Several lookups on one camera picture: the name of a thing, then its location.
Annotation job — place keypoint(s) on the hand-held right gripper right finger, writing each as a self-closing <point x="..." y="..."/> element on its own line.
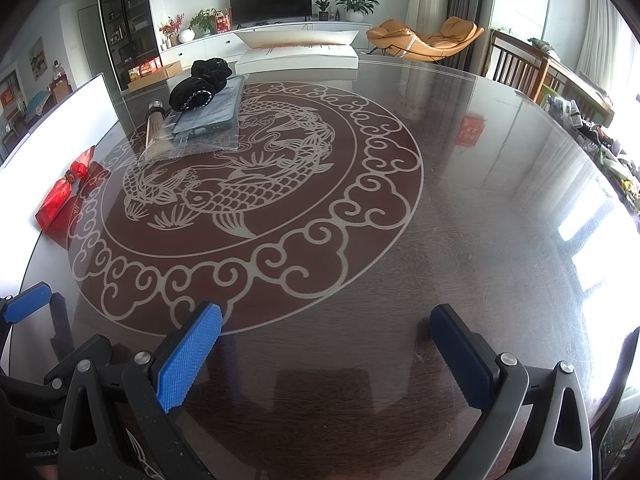
<point x="470" y="360"/>

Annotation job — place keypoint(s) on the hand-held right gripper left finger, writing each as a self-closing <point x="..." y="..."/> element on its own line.
<point x="190" y="360"/>

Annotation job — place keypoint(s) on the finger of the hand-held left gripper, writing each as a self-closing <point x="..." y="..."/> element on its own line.
<point x="25" y="305"/>
<point x="87" y="350"/>

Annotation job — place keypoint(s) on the white box with cardboard bottom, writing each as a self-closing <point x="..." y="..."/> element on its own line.
<point x="55" y="150"/>

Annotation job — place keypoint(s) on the red foil wrapped packet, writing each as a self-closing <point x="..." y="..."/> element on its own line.
<point x="60" y="195"/>

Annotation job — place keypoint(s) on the glass turntable with fish pattern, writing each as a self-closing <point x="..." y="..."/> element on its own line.
<point x="450" y="210"/>

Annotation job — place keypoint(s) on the dining table with teal cloth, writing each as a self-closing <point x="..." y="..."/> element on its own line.
<point x="40" y="102"/>

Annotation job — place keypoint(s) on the red window banner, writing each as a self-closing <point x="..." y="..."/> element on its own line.
<point x="7" y="97"/>

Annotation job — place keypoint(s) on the beige tube in clear bag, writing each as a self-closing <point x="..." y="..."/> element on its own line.
<point x="154" y="127"/>

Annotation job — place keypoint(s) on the clutter of assorted small things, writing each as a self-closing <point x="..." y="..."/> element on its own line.
<point x="600" y="145"/>

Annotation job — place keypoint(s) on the grey phone case in packaging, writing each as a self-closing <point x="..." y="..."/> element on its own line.
<point x="220" y="110"/>

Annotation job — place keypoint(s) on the red and yellow gift boxes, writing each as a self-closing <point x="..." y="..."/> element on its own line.
<point x="145" y="67"/>

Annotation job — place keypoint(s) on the brown cardboard box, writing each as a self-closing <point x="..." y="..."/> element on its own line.
<point x="162" y="74"/>

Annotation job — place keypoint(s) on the black beaded scrunchie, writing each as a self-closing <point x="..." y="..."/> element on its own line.
<point x="200" y="85"/>

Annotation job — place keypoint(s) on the slatted wooden chair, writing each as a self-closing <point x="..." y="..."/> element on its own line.
<point x="515" y="65"/>

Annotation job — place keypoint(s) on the dark glass display cabinet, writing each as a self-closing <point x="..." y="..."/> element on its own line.
<point x="127" y="15"/>

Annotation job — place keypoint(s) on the red flower bouquet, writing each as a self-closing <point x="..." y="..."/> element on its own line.
<point x="170" y="27"/>

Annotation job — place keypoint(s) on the white round vase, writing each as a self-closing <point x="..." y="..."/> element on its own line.
<point x="186" y="36"/>

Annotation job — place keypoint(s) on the white flat carton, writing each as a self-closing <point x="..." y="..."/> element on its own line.
<point x="300" y="55"/>

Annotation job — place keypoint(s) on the orange lounge chair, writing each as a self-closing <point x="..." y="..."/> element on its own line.
<point x="425" y="37"/>

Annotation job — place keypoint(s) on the green leafy potted plant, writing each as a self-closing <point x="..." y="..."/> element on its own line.
<point x="202" y="21"/>

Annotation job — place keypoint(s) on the red gift bag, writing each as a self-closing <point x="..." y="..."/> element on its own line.
<point x="222" y="21"/>

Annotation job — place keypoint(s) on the white television cabinet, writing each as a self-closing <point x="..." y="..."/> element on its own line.
<point x="280" y="30"/>

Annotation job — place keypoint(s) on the white sheer curtain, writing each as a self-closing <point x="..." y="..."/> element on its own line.
<point x="605" y="35"/>

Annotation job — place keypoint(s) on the black flat television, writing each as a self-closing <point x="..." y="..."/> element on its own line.
<point x="270" y="2"/>

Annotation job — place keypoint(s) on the large potted plant white pot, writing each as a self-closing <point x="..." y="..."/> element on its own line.
<point x="356" y="6"/>

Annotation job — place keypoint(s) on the small potted plant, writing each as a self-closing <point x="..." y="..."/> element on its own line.
<point x="322" y="10"/>

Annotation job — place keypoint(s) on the framed wall painting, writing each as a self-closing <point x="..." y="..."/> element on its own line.
<point x="39" y="59"/>

